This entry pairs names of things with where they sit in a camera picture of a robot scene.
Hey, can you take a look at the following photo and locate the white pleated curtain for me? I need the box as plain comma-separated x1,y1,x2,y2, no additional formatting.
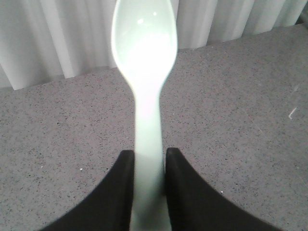
0,0,308,90

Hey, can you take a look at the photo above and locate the light green plastic spoon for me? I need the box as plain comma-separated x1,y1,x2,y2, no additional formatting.
111,0,178,231

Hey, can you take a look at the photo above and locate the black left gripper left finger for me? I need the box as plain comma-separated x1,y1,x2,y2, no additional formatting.
42,150,135,231

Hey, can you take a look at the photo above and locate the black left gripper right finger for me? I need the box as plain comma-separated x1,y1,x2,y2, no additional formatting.
165,148,278,231

